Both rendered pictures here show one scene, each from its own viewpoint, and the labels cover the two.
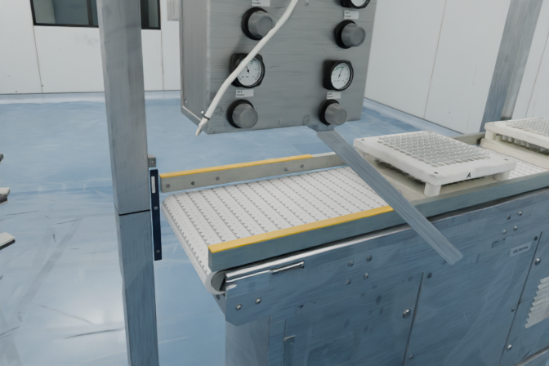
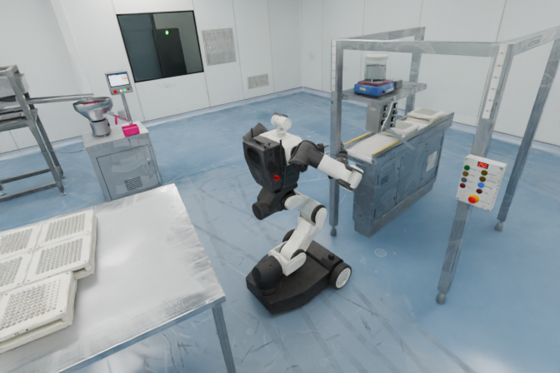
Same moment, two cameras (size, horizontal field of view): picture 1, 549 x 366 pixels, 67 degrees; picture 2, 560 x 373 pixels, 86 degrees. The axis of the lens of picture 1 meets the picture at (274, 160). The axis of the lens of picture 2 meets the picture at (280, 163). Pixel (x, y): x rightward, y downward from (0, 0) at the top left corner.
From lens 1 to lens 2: 1.81 m
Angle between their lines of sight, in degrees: 10
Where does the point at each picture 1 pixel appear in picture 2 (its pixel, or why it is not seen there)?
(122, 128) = (337, 135)
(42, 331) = not seen: hidden behind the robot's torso
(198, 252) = (365, 156)
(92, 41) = (167, 86)
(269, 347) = (375, 177)
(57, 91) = (152, 118)
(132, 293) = not seen: hidden behind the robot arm
